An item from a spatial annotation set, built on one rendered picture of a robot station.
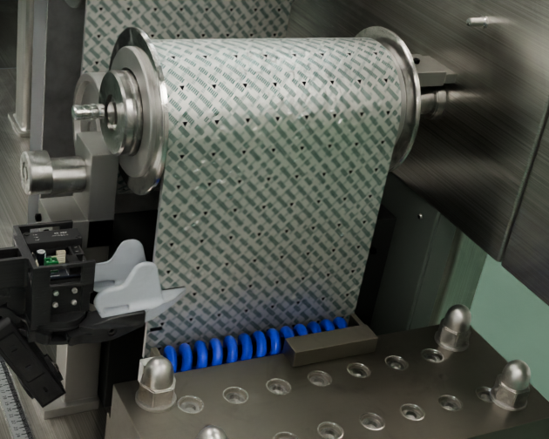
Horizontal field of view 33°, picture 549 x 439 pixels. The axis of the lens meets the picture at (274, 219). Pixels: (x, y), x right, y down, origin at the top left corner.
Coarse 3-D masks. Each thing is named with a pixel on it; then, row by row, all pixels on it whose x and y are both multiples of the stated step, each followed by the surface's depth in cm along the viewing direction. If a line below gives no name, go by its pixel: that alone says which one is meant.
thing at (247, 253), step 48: (192, 192) 82; (240, 192) 85; (288, 192) 87; (336, 192) 90; (192, 240) 85; (240, 240) 88; (288, 240) 90; (336, 240) 93; (192, 288) 88; (240, 288) 91; (288, 288) 94; (336, 288) 97; (192, 336) 91
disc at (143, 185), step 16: (128, 32) 82; (144, 32) 80; (144, 48) 79; (160, 64) 77; (160, 80) 77; (160, 96) 77; (160, 112) 77; (160, 128) 77; (160, 144) 78; (160, 160) 78; (128, 176) 86; (144, 176) 82; (160, 176) 80; (144, 192) 82
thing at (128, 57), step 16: (128, 48) 81; (112, 64) 85; (128, 64) 81; (144, 64) 79; (144, 80) 78; (400, 80) 89; (144, 96) 79; (144, 112) 79; (144, 128) 80; (400, 128) 90; (144, 144) 80; (128, 160) 84; (144, 160) 80
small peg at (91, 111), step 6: (72, 108) 83; (78, 108) 82; (84, 108) 83; (90, 108) 83; (96, 108) 83; (102, 108) 83; (72, 114) 83; (78, 114) 82; (84, 114) 83; (90, 114) 83; (96, 114) 83; (102, 114) 83
